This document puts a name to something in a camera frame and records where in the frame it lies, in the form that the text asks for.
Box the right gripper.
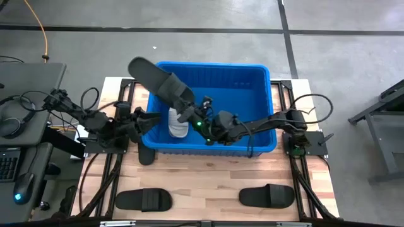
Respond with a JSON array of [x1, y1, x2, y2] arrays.
[[177, 100, 219, 139]]

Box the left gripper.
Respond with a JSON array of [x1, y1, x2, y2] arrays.
[[115, 105, 162, 139]]

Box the white slide sandal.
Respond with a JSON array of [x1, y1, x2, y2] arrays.
[[168, 107, 189, 139]]

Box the black slide sandal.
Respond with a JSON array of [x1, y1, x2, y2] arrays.
[[138, 138, 157, 166], [239, 183, 295, 211], [128, 56, 196, 114], [114, 187, 173, 212]]

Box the blue plastic bin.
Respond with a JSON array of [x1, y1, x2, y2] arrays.
[[141, 61, 278, 158]]

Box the dark office chair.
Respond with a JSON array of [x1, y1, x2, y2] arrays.
[[37, 185, 78, 221]]

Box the grey desk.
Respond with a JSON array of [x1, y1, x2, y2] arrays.
[[0, 62, 67, 224]]

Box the black headphones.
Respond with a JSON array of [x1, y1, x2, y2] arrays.
[[0, 95, 37, 139]]

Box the black computer mouse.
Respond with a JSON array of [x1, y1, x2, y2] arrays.
[[12, 172, 36, 206]]

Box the black keyboard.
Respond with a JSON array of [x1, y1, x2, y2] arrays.
[[0, 148, 21, 183]]

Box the grey metal cart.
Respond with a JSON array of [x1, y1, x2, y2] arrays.
[[347, 78, 404, 186]]

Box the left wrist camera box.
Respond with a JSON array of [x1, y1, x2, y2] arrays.
[[117, 100, 132, 114]]

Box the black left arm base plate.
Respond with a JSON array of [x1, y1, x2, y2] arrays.
[[83, 138, 130, 155]]

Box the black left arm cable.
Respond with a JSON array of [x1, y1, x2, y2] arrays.
[[18, 90, 53, 113], [80, 87, 100, 112]]

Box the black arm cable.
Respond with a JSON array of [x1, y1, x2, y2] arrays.
[[80, 87, 100, 112], [18, 90, 53, 113], [288, 93, 335, 125]]

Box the black aluminium frame rails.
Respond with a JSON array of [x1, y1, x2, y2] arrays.
[[75, 78, 136, 219], [271, 79, 339, 221]]

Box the black curved cable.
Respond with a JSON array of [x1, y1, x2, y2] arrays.
[[78, 153, 99, 212]]

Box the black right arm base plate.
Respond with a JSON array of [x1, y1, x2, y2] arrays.
[[282, 131, 329, 158]]

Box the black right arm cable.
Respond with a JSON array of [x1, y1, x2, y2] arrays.
[[288, 93, 335, 125]]

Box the thin black cable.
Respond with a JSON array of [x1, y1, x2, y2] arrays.
[[0, 55, 25, 64]]

